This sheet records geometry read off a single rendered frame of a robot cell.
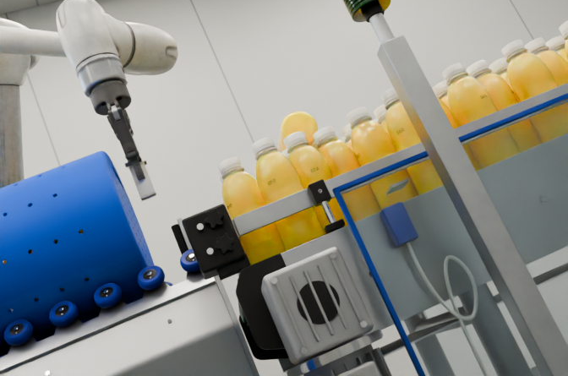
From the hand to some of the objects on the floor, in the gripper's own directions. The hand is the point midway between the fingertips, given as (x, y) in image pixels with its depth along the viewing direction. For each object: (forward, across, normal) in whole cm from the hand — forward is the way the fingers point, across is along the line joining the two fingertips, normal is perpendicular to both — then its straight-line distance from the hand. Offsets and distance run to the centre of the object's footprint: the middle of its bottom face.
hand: (142, 181), depth 133 cm
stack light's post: (+116, -38, -42) cm, 129 cm away
